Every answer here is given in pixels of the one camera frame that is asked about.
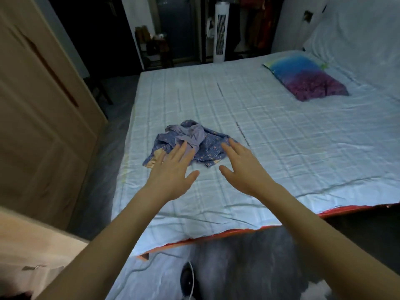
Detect person's left forearm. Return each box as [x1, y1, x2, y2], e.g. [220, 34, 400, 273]
[36, 184, 171, 300]

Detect white tower fan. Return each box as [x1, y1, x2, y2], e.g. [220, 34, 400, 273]
[213, 1, 230, 63]

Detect blue and purple pillow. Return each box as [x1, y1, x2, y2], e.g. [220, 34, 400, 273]
[262, 54, 349, 102]

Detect white cable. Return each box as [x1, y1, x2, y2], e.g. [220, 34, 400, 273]
[125, 251, 196, 300]

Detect person's left hand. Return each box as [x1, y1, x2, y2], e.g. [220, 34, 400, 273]
[142, 141, 200, 203]

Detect light wooden wardrobe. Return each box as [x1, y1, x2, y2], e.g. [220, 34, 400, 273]
[0, 0, 108, 231]

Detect hanging red and orange clothes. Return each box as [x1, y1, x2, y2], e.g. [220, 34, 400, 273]
[239, 0, 282, 52]

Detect orange mattress edge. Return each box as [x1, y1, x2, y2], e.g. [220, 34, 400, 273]
[136, 203, 391, 261]

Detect light wooden cabinet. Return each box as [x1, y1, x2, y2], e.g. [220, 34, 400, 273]
[0, 206, 89, 300]

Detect person's right forearm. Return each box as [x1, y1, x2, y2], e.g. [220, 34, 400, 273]
[259, 181, 400, 300]

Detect white covered headboard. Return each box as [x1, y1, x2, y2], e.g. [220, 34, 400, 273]
[303, 0, 400, 100]

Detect blue patterned crumpled garment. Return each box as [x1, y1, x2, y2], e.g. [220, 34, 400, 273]
[143, 119, 241, 168]

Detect black round device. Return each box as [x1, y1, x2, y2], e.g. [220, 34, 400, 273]
[180, 262, 196, 299]

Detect light blue plaid bed sheet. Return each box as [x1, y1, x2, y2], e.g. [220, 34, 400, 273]
[111, 50, 400, 256]

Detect grey fluffy blanket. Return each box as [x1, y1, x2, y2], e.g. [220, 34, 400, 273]
[187, 226, 332, 300]

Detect person's right hand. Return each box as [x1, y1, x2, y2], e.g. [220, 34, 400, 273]
[219, 138, 279, 198]

